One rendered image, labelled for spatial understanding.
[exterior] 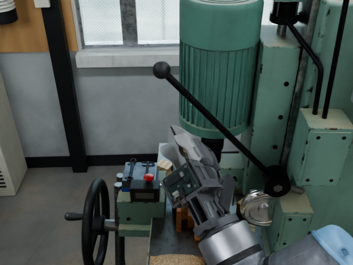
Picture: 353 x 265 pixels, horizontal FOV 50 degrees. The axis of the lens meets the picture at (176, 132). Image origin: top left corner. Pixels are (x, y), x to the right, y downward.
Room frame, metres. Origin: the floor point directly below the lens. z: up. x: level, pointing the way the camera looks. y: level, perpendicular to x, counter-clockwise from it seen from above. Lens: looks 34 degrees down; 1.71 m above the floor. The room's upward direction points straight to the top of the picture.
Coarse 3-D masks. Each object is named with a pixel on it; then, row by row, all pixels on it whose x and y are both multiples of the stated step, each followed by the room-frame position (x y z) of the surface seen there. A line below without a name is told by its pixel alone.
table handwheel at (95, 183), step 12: (96, 180) 0.88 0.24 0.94; (96, 192) 0.82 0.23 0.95; (108, 192) 0.95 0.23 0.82; (96, 204) 0.85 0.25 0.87; (108, 204) 0.94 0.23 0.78; (84, 216) 0.74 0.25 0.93; (96, 216) 0.83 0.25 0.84; (108, 216) 0.92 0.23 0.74; (84, 228) 0.72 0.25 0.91; (96, 228) 0.80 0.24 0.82; (108, 228) 0.81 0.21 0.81; (84, 240) 0.70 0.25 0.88; (84, 252) 0.69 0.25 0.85; (84, 264) 0.68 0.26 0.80; (96, 264) 0.74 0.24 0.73
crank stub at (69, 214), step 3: (66, 213) 0.76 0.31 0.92; (69, 213) 0.76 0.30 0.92; (72, 213) 0.76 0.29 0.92; (75, 213) 0.76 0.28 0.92; (78, 213) 0.76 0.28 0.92; (81, 213) 0.77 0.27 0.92; (66, 216) 0.76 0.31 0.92; (69, 216) 0.76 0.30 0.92; (72, 216) 0.76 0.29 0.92; (75, 216) 0.76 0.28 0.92; (78, 216) 0.76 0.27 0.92; (81, 216) 0.76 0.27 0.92; (66, 219) 0.75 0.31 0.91; (69, 219) 0.75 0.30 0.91; (72, 219) 0.75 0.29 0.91; (75, 219) 0.75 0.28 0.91; (78, 219) 0.75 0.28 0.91; (81, 219) 0.76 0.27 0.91
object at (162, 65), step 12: (156, 72) 0.66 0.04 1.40; (168, 72) 0.67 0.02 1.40; (180, 84) 0.68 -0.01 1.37; (192, 96) 0.67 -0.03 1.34; (204, 108) 0.67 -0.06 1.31; (216, 120) 0.67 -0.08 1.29; (228, 132) 0.67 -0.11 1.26; (240, 144) 0.67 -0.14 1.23; (252, 156) 0.67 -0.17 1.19; (264, 168) 0.67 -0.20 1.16; (276, 168) 0.68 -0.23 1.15; (264, 180) 0.67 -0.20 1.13; (276, 180) 0.65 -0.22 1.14; (288, 180) 0.65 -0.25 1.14; (276, 192) 0.65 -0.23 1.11; (300, 192) 0.66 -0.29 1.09
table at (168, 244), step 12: (168, 192) 0.87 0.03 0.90; (168, 204) 0.82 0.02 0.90; (168, 216) 0.77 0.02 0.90; (120, 228) 0.76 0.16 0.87; (132, 228) 0.76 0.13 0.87; (144, 228) 0.76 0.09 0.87; (156, 228) 0.73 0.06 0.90; (168, 228) 0.73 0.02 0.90; (192, 228) 0.73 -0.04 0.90; (156, 240) 0.69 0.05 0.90; (168, 240) 0.69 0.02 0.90; (180, 240) 0.69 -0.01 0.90; (192, 240) 0.69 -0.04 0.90; (156, 252) 0.65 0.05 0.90; (168, 252) 0.65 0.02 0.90; (180, 252) 0.65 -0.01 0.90; (192, 252) 0.65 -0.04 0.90
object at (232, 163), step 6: (222, 156) 0.83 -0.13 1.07; (228, 156) 0.83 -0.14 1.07; (234, 156) 0.83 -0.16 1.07; (240, 156) 0.83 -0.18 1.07; (222, 162) 0.81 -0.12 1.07; (228, 162) 0.81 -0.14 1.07; (234, 162) 0.81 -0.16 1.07; (240, 162) 0.81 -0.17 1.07; (222, 168) 0.78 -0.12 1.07; (228, 168) 0.78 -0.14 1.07; (234, 168) 0.78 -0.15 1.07; (240, 168) 0.78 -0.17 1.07; (222, 174) 0.78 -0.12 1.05; (234, 174) 0.78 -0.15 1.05; (240, 174) 0.78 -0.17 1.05; (240, 180) 0.78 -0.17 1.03; (240, 186) 0.78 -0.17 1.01
